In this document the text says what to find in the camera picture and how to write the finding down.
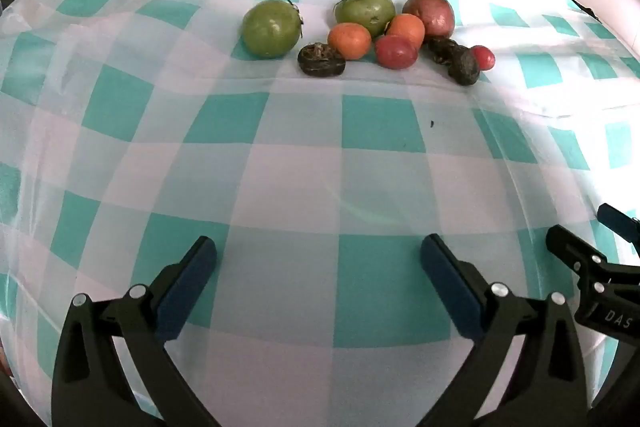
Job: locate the teal white checkered tablecloth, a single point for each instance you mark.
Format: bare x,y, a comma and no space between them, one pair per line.
280,167

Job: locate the red apple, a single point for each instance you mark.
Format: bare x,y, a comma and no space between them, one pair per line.
430,14

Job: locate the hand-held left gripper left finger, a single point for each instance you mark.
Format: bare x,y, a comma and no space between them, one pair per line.
185,292

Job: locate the dark wrinkled fruit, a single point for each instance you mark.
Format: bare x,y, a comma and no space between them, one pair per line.
321,59
441,49
464,66

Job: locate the green tomato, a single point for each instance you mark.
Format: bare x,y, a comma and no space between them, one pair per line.
365,9
272,28

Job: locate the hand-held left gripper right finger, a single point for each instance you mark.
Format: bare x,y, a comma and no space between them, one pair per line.
452,292

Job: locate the orange tangerine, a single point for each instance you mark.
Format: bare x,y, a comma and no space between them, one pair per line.
349,41
407,31

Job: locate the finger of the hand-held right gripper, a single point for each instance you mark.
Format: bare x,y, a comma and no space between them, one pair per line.
565,244
617,219

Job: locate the small red tomato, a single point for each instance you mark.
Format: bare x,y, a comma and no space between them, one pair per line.
484,57

